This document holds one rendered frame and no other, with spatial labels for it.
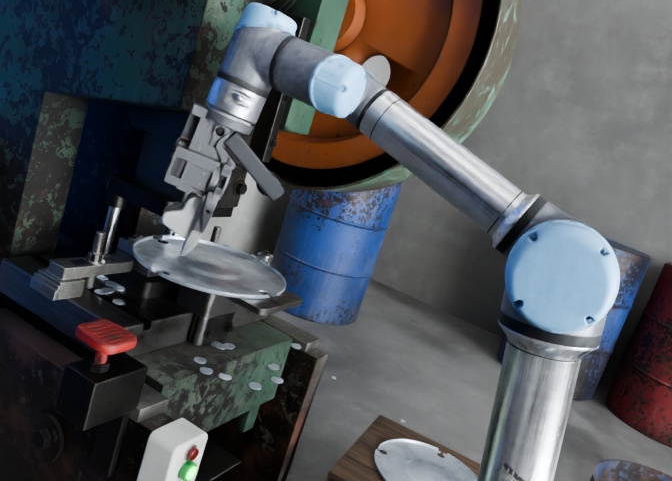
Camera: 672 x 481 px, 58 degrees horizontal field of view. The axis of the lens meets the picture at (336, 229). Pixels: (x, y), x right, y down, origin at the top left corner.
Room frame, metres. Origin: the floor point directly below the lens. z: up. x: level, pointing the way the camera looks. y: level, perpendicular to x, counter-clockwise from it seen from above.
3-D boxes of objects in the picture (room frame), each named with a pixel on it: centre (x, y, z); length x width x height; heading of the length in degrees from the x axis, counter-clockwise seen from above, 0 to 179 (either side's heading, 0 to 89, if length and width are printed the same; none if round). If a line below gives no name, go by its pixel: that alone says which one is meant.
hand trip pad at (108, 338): (0.76, 0.25, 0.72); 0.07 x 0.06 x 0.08; 65
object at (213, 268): (1.10, 0.20, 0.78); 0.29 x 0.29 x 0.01
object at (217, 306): (1.08, 0.16, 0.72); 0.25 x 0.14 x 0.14; 65
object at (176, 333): (1.15, 0.32, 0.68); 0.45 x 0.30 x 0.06; 155
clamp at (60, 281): (1.00, 0.39, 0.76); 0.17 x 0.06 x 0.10; 155
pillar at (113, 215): (1.10, 0.41, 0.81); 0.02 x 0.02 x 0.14
